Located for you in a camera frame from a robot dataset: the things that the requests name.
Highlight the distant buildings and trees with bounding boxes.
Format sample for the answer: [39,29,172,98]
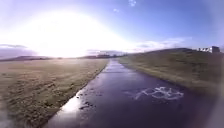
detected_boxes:
[79,51,128,60]

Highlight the dark wet asphalt path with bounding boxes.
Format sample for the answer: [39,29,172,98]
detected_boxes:
[41,58,214,128]

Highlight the white painted path marking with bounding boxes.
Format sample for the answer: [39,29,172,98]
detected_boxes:
[133,86,185,102]

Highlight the grassy hill slope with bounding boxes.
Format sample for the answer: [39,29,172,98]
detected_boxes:
[117,47,224,98]

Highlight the flat dry grass field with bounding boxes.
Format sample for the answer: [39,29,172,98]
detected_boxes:
[0,58,110,128]

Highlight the white building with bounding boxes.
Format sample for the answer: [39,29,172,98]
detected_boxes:
[197,45,221,54]

